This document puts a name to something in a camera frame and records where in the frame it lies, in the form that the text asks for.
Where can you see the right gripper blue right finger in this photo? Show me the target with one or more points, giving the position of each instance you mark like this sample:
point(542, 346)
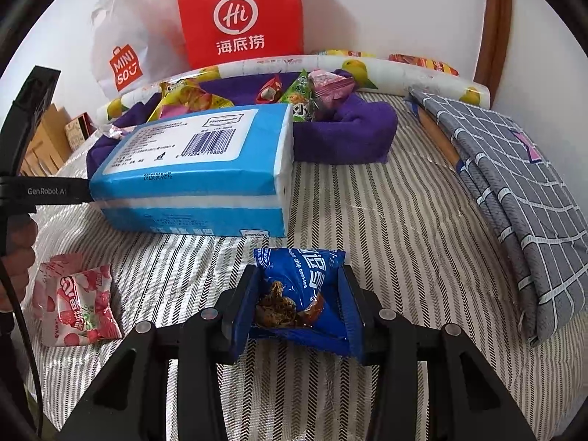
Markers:
point(359, 308)

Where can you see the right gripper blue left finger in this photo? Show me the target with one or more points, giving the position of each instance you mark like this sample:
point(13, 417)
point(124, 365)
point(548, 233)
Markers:
point(242, 309)

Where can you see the blue snack packet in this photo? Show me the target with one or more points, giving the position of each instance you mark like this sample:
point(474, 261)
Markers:
point(298, 298)

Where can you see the strawberry jelly packet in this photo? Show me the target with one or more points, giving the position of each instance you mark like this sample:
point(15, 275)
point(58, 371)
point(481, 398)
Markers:
point(82, 313)

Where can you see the pink yellow chips bag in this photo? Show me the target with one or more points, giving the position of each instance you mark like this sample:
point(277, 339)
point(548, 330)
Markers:
point(185, 97)

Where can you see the red candy packet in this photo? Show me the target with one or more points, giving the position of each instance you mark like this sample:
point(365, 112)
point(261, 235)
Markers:
point(270, 92)

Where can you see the green snack packet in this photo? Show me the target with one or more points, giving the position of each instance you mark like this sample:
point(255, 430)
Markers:
point(300, 96)

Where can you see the pink mushroom biscuit bag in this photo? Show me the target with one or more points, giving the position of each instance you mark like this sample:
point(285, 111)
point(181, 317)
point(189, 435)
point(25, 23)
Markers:
point(330, 89)

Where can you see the person's left hand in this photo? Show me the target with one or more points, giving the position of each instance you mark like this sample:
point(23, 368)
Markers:
point(21, 236)

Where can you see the striped quilted mattress pad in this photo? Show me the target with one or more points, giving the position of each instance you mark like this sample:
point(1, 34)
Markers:
point(412, 235)

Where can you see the pale pink snack packet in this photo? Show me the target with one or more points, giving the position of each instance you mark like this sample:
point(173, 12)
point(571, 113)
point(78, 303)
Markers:
point(48, 275)

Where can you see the blue tissue pack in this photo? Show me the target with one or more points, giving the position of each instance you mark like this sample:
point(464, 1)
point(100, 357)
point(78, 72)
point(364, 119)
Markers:
point(215, 173)

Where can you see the purple towel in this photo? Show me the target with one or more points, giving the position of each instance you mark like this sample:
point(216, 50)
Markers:
point(355, 132)

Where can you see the white Miniso plastic bag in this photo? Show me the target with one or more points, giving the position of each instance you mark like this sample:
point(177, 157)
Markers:
point(135, 43)

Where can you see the grey checked folded cloth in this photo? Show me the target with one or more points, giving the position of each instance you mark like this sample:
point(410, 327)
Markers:
point(528, 206)

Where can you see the orange chips bag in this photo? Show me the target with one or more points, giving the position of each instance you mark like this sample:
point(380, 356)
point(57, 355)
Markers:
point(424, 63)

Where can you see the red Haidilao paper bag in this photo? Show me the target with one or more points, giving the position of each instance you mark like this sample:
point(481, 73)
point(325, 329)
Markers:
point(220, 31)

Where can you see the brown door frame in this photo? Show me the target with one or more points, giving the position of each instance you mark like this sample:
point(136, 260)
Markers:
point(494, 44)

